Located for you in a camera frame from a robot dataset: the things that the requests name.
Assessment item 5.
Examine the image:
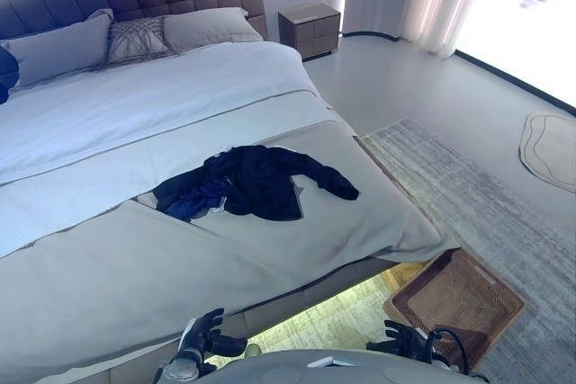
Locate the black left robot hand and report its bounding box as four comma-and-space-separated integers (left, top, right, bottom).
176, 308, 248, 358

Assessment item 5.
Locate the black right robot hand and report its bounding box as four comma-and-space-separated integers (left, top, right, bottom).
366, 319, 434, 362

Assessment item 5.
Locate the brown woven basket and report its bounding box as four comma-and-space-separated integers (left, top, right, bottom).
382, 247, 527, 374

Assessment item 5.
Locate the beige bed throw blanket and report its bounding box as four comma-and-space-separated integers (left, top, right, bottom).
0, 120, 460, 384

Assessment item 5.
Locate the large bed with white duvet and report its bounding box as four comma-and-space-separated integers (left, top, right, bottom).
0, 40, 460, 384

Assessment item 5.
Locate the grey robot torso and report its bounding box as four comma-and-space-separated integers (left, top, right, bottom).
187, 347, 491, 384

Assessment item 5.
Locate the blue garment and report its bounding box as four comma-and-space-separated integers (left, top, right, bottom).
162, 176, 231, 224

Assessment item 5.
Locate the grey rectangular floor rug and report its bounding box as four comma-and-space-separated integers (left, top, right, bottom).
359, 117, 576, 384

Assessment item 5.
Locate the black jacket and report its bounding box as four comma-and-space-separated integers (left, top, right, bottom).
151, 145, 360, 223

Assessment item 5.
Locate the small beige irregular rug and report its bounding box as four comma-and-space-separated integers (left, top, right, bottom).
518, 111, 576, 185

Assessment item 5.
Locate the patterned decorative cushion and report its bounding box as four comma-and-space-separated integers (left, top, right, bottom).
106, 15, 175, 66

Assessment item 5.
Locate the large grey pillow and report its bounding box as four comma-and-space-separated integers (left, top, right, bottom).
162, 6, 265, 55
0, 8, 115, 91

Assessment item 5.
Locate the brown wooden nightstand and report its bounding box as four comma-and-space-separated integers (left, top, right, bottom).
277, 2, 342, 60

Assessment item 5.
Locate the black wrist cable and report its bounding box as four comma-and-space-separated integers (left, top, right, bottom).
425, 327, 470, 375

